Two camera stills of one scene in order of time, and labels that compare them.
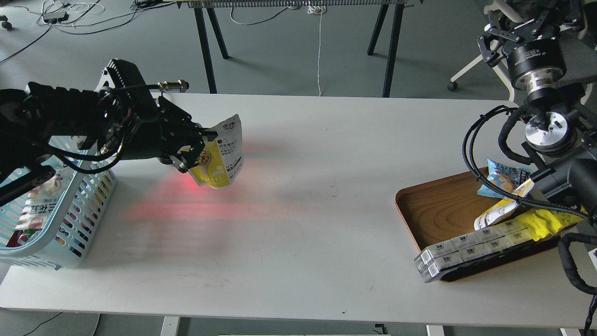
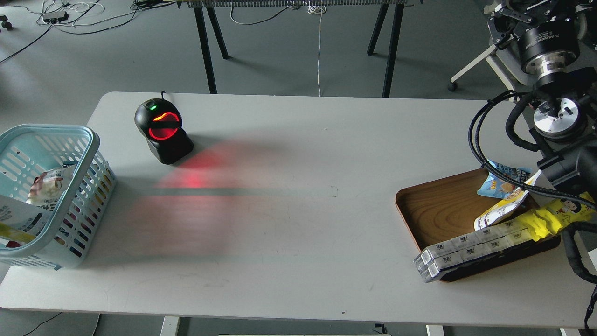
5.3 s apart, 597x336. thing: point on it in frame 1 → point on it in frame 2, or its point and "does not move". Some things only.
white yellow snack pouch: [502, 207] does not move
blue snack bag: [510, 178] does not move
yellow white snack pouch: [222, 157] → [20, 222]
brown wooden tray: [432, 211] does not move
